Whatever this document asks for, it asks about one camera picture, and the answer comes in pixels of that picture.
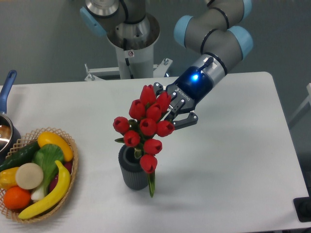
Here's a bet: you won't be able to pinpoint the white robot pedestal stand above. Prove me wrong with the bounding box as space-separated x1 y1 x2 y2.
85 45 173 81

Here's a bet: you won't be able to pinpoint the woven wicker basket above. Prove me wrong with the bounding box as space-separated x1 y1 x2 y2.
0 127 78 224

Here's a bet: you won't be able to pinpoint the red vegetable in basket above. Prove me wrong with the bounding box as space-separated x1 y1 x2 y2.
49 161 73 192

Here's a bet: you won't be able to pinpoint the beige round disc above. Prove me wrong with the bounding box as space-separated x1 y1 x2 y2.
15 163 44 190

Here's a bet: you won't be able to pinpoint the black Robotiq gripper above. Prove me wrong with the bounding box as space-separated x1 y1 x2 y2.
153 66 213 130

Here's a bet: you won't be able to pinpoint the black device at table edge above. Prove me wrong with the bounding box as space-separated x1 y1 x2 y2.
293 197 311 222

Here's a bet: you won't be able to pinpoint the red tulip bouquet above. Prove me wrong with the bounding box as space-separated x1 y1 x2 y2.
113 84 175 197

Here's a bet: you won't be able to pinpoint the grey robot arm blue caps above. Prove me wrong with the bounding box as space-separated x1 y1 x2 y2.
80 0 253 129

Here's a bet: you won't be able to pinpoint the grey ribbed vase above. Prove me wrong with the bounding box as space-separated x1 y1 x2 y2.
118 145 148 190

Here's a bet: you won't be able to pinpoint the yellow banana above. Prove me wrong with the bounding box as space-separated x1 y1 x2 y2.
18 160 70 220

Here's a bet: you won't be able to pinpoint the green bok choy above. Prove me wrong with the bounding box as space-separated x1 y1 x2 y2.
31 144 64 202

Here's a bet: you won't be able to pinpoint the blue handled steel pot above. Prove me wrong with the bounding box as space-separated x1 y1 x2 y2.
0 70 21 164

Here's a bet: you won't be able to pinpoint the orange fruit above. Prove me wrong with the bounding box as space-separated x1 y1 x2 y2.
3 186 31 210

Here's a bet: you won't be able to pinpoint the green cucumber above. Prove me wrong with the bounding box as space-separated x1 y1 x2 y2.
0 141 40 171

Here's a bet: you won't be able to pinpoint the yellow bell pepper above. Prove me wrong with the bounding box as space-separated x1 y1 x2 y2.
0 167 19 190

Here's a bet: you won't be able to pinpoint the yellow squash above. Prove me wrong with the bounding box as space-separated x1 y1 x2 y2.
37 131 73 162

